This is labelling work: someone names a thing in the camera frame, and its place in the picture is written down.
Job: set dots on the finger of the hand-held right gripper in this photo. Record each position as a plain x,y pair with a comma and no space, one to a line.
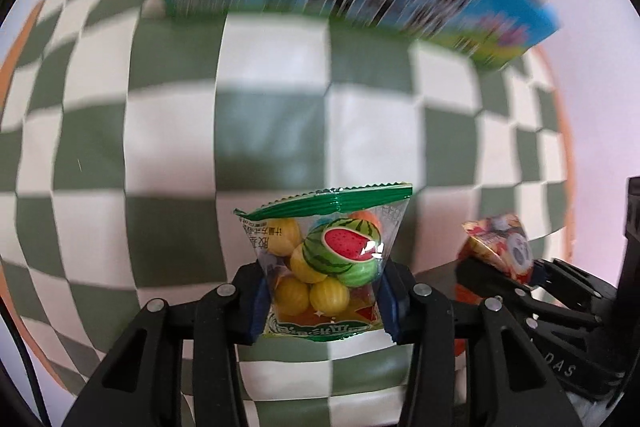
492,279
565,282

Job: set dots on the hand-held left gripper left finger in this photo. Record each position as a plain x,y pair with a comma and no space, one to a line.
256,307

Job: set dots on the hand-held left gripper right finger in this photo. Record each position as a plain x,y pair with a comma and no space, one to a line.
389,309

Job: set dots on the orange panda snack packet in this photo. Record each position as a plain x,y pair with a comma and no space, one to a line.
500,242

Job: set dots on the clear fruit candy packet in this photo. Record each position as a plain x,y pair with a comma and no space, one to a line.
325,257

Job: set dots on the green white checkered tablecloth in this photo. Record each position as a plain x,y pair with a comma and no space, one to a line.
270,132

